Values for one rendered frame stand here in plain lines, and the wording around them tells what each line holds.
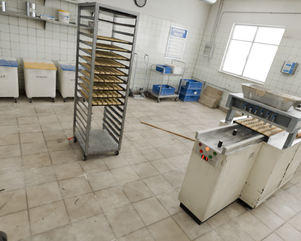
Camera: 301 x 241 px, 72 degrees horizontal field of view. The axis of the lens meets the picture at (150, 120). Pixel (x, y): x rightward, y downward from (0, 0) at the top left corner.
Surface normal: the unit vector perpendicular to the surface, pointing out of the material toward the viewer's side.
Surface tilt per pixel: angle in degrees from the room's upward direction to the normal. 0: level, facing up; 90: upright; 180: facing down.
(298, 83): 90
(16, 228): 0
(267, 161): 90
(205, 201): 90
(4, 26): 90
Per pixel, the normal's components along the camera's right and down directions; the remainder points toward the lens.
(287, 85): -0.83, 0.07
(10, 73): 0.58, 0.42
